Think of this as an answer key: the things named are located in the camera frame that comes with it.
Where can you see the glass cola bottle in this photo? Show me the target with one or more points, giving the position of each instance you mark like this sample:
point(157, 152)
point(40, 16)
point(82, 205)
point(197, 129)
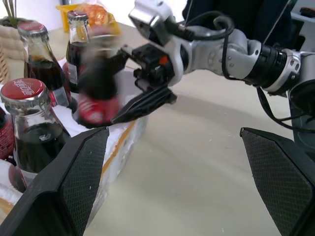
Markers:
point(32, 137)
point(39, 61)
point(75, 44)
point(6, 137)
point(98, 88)

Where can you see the white foam crate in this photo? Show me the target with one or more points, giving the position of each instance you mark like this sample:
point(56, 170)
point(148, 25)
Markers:
point(115, 150)

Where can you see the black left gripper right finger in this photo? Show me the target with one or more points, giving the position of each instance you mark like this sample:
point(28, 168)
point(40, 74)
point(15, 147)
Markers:
point(278, 177)

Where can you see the orange bagged bread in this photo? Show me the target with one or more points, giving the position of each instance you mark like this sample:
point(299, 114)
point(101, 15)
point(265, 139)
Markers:
point(97, 13)

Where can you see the orange snack bag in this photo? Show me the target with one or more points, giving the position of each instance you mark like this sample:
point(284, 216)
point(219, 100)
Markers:
point(64, 19)

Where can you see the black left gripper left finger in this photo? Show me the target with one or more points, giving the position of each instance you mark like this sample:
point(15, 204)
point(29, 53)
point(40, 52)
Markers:
point(73, 177)

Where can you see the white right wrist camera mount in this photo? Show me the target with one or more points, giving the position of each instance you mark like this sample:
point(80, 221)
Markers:
point(152, 22)

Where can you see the green grass plant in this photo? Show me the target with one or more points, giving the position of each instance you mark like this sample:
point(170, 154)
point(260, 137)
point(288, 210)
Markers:
point(9, 11)

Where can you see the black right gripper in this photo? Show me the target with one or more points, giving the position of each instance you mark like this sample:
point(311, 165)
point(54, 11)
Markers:
point(152, 66)

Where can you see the beige woven plant pot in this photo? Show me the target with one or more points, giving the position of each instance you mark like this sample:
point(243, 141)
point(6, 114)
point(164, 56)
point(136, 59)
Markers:
point(9, 46)

